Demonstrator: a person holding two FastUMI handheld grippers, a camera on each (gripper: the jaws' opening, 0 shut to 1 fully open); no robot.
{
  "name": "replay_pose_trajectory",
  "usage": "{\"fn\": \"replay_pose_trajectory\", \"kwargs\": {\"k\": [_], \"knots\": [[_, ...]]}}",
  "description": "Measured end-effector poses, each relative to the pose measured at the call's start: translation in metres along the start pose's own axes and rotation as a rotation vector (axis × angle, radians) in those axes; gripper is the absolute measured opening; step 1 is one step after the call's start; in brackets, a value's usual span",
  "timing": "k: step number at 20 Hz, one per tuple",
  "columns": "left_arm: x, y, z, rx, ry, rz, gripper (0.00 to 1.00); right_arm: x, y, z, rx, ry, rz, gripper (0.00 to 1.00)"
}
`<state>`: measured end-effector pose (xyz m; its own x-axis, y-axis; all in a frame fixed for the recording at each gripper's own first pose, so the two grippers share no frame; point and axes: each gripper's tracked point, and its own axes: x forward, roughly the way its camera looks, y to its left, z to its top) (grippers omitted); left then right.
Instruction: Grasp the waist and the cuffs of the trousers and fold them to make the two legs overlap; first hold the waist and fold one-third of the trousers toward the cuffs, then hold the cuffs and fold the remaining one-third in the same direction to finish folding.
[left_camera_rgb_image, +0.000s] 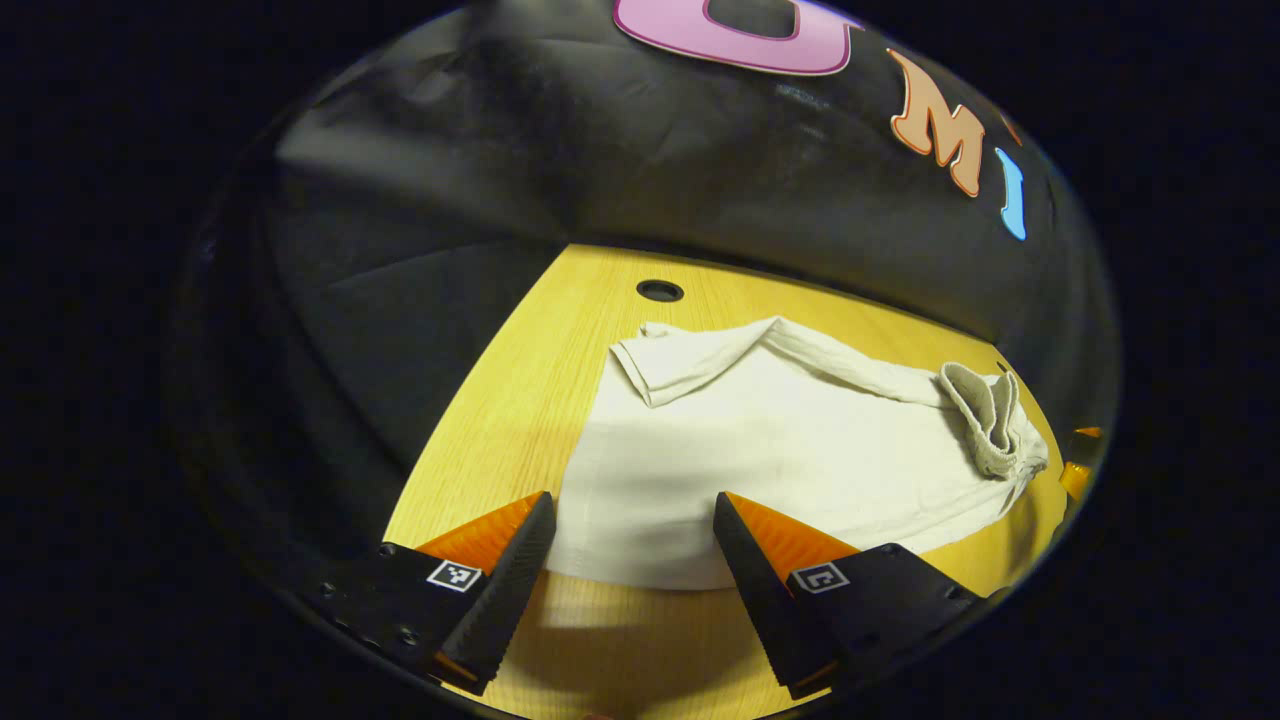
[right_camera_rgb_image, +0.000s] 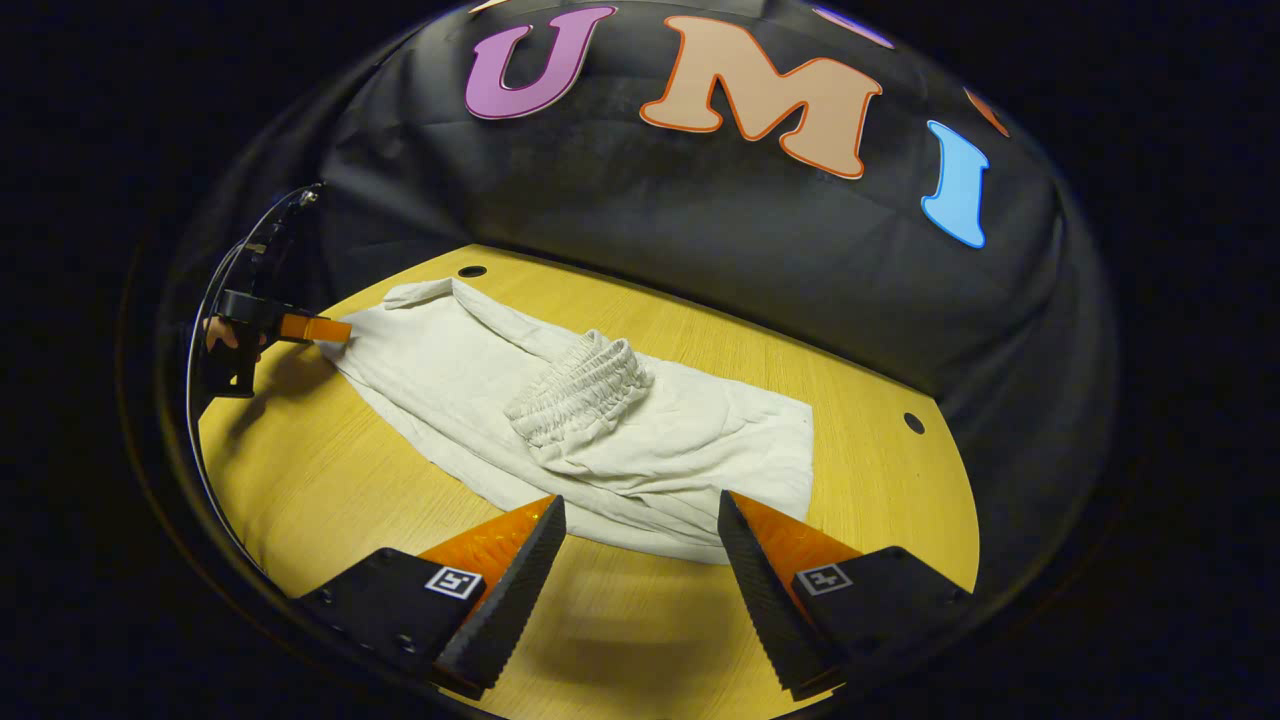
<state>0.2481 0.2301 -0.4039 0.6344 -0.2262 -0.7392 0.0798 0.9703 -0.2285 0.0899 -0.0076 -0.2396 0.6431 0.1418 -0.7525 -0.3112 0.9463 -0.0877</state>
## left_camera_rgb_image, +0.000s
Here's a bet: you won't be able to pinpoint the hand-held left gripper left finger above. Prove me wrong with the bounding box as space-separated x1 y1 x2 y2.
298 490 558 697

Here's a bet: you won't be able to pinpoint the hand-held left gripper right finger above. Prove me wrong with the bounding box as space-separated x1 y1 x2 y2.
712 491 988 702

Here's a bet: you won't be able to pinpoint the white jeans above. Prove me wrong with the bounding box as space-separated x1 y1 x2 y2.
545 317 1050 592

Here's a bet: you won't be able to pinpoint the black backdrop cloth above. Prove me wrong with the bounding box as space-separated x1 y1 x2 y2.
170 0 1123 601

